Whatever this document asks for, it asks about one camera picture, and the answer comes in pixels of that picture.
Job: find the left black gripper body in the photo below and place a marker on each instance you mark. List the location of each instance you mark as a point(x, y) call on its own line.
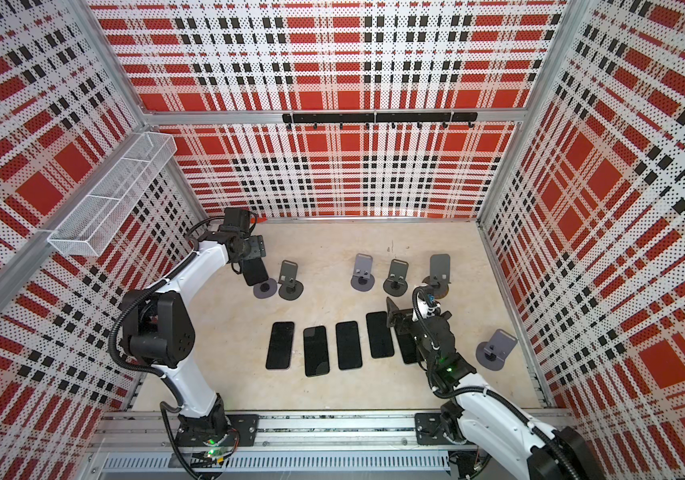
point(252, 248)

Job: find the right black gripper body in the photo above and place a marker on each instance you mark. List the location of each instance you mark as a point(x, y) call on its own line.
point(417, 330)

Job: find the black phone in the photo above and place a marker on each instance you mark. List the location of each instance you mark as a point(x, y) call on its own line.
point(408, 348)
point(280, 346)
point(380, 336)
point(348, 346)
point(254, 271)

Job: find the grey phone stand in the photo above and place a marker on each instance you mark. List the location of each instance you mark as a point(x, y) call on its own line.
point(363, 278)
point(396, 284)

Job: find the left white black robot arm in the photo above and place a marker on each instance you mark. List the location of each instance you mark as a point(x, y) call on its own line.
point(154, 333)

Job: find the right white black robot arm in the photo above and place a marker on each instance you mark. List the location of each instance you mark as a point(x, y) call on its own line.
point(527, 447)

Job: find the far right grey stand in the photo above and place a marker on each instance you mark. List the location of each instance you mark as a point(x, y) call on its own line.
point(440, 275)

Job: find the right side grey stand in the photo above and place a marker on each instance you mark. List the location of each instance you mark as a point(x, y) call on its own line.
point(493, 354)

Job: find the far left grey stand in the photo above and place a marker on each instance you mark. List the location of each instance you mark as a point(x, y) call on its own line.
point(265, 289)

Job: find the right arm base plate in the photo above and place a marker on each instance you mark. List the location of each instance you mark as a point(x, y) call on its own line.
point(434, 428)

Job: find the black hook rail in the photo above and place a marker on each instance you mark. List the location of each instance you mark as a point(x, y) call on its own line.
point(380, 117)

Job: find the white wire mesh basket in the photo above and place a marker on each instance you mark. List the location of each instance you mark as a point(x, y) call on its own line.
point(93, 223)

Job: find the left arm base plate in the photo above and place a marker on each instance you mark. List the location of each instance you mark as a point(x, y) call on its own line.
point(218, 431)

